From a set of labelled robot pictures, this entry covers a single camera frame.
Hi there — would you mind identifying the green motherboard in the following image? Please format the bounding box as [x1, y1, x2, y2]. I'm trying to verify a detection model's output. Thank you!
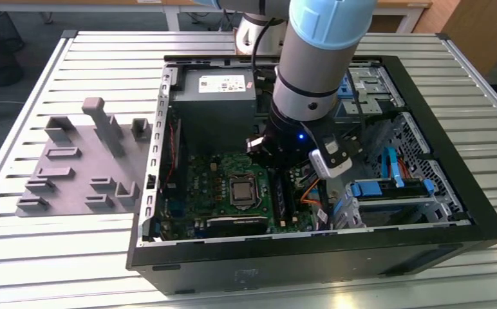
[161, 149, 318, 241]

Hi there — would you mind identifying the orange wire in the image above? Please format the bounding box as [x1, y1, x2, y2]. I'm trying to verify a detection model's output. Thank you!
[298, 176, 325, 206]

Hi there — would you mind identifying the metal drive cage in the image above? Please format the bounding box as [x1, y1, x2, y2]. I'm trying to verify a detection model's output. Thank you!
[341, 63, 406, 136]

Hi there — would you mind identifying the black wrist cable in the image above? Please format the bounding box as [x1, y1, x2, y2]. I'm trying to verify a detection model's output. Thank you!
[250, 17, 278, 83]

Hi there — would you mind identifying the black cable bundle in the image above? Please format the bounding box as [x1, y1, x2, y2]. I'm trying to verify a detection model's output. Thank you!
[346, 114, 398, 139]

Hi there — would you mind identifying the wooden cabinet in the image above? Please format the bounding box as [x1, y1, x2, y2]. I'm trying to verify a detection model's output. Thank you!
[414, 0, 497, 77]

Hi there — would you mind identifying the thin red wire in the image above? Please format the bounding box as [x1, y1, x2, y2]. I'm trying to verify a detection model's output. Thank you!
[166, 122, 180, 189]

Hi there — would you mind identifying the blue data wire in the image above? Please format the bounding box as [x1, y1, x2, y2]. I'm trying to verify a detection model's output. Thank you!
[380, 146, 406, 189]

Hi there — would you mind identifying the black RAM slot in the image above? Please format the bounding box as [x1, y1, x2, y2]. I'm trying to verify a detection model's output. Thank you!
[268, 170, 280, 227]

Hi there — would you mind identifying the metal disk bay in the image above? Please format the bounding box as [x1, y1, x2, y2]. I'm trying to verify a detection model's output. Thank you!
[345, 178, 476, 228]

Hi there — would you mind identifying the blue drive latch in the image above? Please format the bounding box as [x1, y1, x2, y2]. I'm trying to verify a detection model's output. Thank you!
[337, 75, 356, 100]

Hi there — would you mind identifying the grey power supply unit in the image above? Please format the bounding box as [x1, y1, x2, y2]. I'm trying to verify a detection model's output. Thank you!
[170, 69, 260, 152]

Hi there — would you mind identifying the hard disk in blue carrier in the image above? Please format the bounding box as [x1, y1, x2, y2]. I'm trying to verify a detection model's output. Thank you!
[350, 178, 438, 202]

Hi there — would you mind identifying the silver CPU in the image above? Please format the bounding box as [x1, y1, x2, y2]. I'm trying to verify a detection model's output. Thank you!
[230, 180, 257, 202]

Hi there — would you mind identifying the grey parts rack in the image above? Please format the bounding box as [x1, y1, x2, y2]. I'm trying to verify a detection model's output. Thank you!
[14, 97, 154, 220]

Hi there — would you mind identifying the metal socket cover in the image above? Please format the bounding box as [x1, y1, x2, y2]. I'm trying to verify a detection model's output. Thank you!
[228, 173, 262, 212]

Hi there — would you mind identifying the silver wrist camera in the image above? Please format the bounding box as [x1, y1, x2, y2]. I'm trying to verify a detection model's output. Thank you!
[308, 136, 356, 180]

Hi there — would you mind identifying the black PC case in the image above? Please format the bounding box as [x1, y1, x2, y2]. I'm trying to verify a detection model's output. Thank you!
[126, 54, 497, 296]

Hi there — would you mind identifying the black graphics card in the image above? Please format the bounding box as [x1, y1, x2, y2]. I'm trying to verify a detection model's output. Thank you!
[205, 216, 272, 239]

